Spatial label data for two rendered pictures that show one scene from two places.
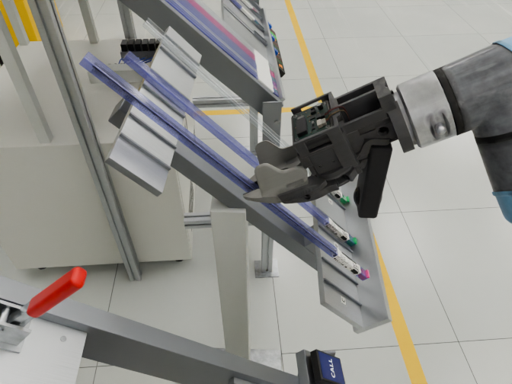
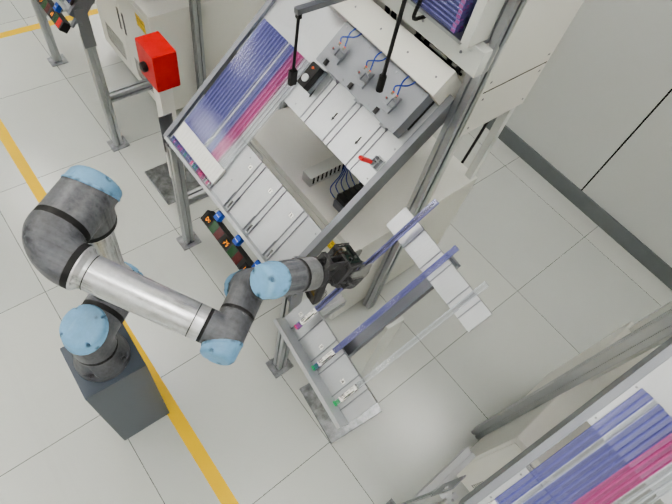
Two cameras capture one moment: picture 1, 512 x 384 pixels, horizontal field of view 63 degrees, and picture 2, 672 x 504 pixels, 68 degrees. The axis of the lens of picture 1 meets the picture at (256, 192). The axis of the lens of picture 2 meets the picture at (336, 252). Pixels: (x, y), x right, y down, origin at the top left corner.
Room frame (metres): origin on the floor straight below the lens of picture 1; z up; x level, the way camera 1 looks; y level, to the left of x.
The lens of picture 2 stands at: (0.79, -0.56, 2.03)
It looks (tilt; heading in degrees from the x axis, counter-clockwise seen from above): 57 degrees down; 132
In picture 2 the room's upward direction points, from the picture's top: 16 degrees clockwise
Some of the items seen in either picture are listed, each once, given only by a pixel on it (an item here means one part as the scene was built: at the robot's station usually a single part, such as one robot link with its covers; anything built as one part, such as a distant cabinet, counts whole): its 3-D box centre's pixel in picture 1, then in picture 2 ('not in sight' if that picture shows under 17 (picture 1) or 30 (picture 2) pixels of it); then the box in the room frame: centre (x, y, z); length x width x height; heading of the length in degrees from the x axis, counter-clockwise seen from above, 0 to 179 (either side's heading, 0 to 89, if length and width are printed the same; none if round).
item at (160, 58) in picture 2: not in sight; (168, 121); (-0.85, -0.03, 0.39); 0.24 x 0.24 x 0.78; 4
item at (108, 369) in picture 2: not in sight; (98, 350); (0.10, -0.64, 0.60); 0.15 x 0.15 x 0.10
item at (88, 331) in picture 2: not in sight; (89, 332); (0.10, -0.64, 0.72); 0.13 x 0.12 x 0.14; 128
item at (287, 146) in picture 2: not in sight; (347, 199); (-0.17, 0.49, 0.31); 0.70 x 0.65 x 0.62; 4
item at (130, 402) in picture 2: not in sight; (122, 385); (0.10, -0.64, 0.27); 0.18 x 0.18 x 0.55; 2
